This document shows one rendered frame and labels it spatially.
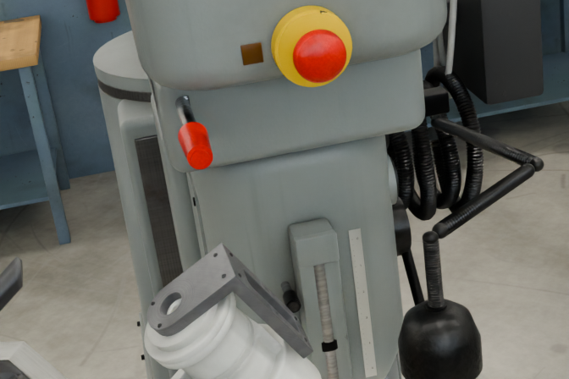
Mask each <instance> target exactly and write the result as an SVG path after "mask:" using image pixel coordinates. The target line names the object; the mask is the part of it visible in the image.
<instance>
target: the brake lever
mask: <svg viewBox="0 0 569 379"><path fill-rule="evenodd" d="M175 106H176V108H177V111H178V114H179V117H180V122H181V125H182V127H181V129H180V131H179V134H178V139H179V143H180V145H181V147H182V150H183V152H184V153H185V157H186V159H187V161H188V163H189V164H190V165H191V166H192V167H193V168H195V169H204V168H207V167H208V166H209V165H210V164H211V163H212V161H213V153H212V148H211V145H210V141H209V137H208V133H207V129H206V128H205V127H204V126H203V125H202V124H200V123H198V122H196V120H195V117H194V115H193V112H192V110H191V105H190V99H189V96H180V97H178V98H177V99H176V101H175Z"/></svg>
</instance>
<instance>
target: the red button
mask: <svg viewBox="0 0 569 379"><path fill-rule="evenodd" d="M345 62H346V49H345V44H344V42H343V41H342V40H341V39H340V38H339V37H338V36H337V35H336V34H335V33H334V32H332V31H330V30H312V31H309V32H307V33H306V34H305V35H304V36H302V37H301V38H300V40H299V41H298V42H297V43H296V46H295V48H294V51H293V63H294V65H295V68H296V70H297V72H298V73H299V75H300V76H301V77H303V78H304V79H305V80H308V81H310V82H313V83H323V82H327V81H330V80H332V79H333V78H335V77H336V76H337V75H338V74H339V73H340V72H341V71H342V69H343V68H344V66H345Z"/></svg>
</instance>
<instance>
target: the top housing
mask: <svg viewBox="0 0 569 379"><path fill-rule="evenodd" d="M125 3H126V7H127V10H128V15H129V18H130V24H131V28H132V32H133V36H134V39H135V46H136V50H137V53H138V57H139V60H140V63H141V66H142V68H143V70H144V71H145V72H146V74H147V75H148V76H149V78H150V79H152V80H154V81H156V82H157V83H159V84H160V85H163V86H166V87H168V88H173V89H177V90H183V91H207V90H216V89H222V88H227V87H231V86H237V85H245V84H250V83H255V82H259V81H264V80H272V79H277V78H282V77H285V76H284V75H283V74H282V72H281V71H280V69H279V67H278V66H277V64H276V63H275V61H274V60H273V54H272V50H271V41H272V36H273V32H274V30H275V28H276V26H277V24H278V23H279V22H280V20H282V18H283V17H284V16H285V15H287V13H289V12H290V11H292V10H294V9H296V8H300V7H304V6H319V7H322V8H326V9H328V10H329V11H331V12H333V13H334V14H335V15H336V16H337V17H338V18H339V19H341V20H342V22H343V23H344V24H345V26H346V27H347V29H348V31H349V32H350V35H351V41H352V51H351V58H350V61H349V63H348V64H347V65H352V64H357V63H365V62H370V61H375V60H379V59H385V58H392V57H397V56H400V55H404V54H407V53H410V52H414V51H416V50H418V49H420V48H422V47H425V46H426V45H427V44H429V43H431V42H432V41H433V40H435V39H436V37H437V36H438V35H439V34H440V33H441V31H442V30H443V29H444V26H445V23H446V20H447V3H446V0H125ZM256 42H261V44H262V55H263V63H254V64H249V65H245V66H244V65H243V60H242V55H241V49H240V46H241V45H246V44H252V43H256Z"/></svg>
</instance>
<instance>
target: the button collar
mask: <svg viewBox="0 0 569 379"><path fill-rule="evenodd" d="M312 30H330V31H332V32H334V33H335V34H336V35H337V36H338V37H339V38H340V39H341V40H342V41H343V42H344V44H345V49H346V62H345V66H344V68H343V69H342V71H341V72H340V73H339V74H338V75H337V76H336V77H335V78H333V79H332V80H330V81H327V82H323V83H313V82H310V81H308V80H305V79H304V78H303V77H301V76H300V75H299V73H298V72H297V70H296V68H295V65H294V63H293V51H294V48H295V46H296V43H297V42H298V41H299V40H300V38H301V37H302V36H304V35H305V34H306V33H307V32H309V31H312ZM271 50H272V54H273V60H274V61H275V63H276V64H277V66H278V67H279V69H280V71H281V72H282V74H283V75H284V76H285V77H286V78H287V79H288V80H290V81H292V82H293V83H295V84H297V85H301V86H305V87H317V86H321V85H326V84H328V83H329V82H331V81H333V80H335V79H336V78H337V77H339V76H340V75H341V74H342V72H343V71H344V70H345V68H346V66H347V64H348V63H349V61H350V58H351V51H352V41H351V35H350V32H349V31H348V29H347V27H346V26H345V24H344V23H343V22H342V20H341V19H339V18H338V17H337V16H336V15H335V14H334V13H333V12H331V11H329V10H328V9H326V8H322V7H319V6H304V7H300V8H296V9H294V10H292V11H290V12H289V13H287V15H285V16H284V17H283V18H282V20H280V22H279V23H278V24H277V26H276V28H275V30H274V32H273V36H272V41H271Z"/></svg>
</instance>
